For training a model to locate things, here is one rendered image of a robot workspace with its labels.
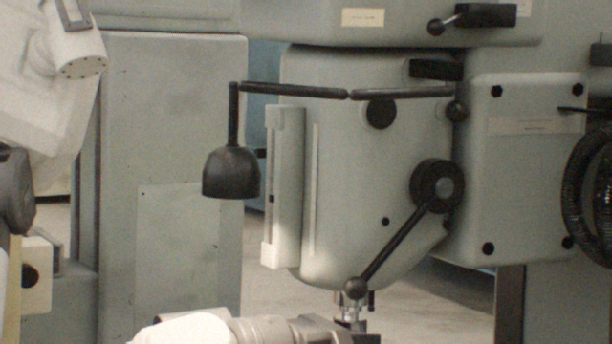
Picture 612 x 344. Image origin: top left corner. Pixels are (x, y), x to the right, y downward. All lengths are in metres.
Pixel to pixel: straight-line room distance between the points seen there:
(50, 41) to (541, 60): 0.63
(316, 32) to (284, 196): 0.22
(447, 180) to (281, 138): 0.22
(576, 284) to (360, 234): 0.44
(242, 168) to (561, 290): 0.63
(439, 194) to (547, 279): 0.41
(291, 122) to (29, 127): 0.35
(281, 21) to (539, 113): 0.36
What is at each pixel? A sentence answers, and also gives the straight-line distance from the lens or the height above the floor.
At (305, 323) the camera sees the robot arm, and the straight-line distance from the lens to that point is 1.65.
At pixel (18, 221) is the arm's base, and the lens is 1.59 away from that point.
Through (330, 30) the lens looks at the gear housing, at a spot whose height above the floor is 1.65.
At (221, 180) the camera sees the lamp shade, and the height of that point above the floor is 1.47.
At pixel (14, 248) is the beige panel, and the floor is 1.03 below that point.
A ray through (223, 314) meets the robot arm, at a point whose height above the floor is 1.28.
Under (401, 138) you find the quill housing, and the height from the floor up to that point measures 1.52.
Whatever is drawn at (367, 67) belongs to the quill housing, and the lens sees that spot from 1.52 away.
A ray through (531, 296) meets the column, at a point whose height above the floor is 1.24.
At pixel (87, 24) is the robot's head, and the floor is 1.64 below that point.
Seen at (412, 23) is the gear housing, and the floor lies 1.66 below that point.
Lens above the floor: 1.68
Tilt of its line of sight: 8 degrees down
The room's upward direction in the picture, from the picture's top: 2 degrees clockwise
